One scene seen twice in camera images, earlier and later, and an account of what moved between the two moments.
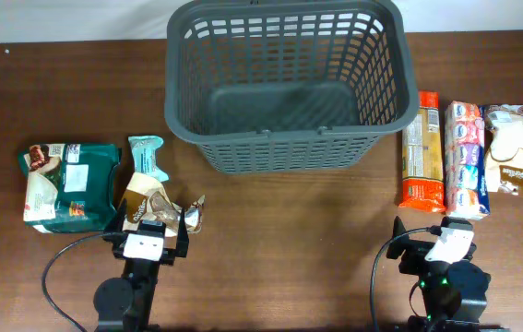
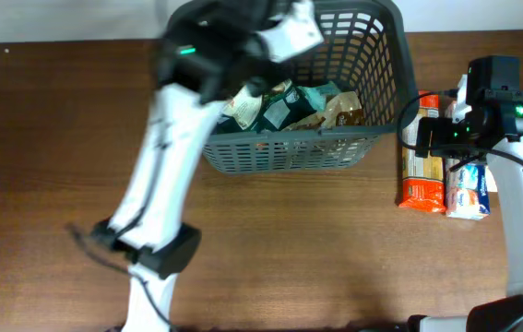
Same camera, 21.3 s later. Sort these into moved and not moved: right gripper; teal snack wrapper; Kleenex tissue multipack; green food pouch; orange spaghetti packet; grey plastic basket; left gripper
Moved: teal snack wrapper; green food pouch; right gripper; left gripper
Not moved: Kleenex tissue multipack; orange spaghetti packet; grey plastic basket
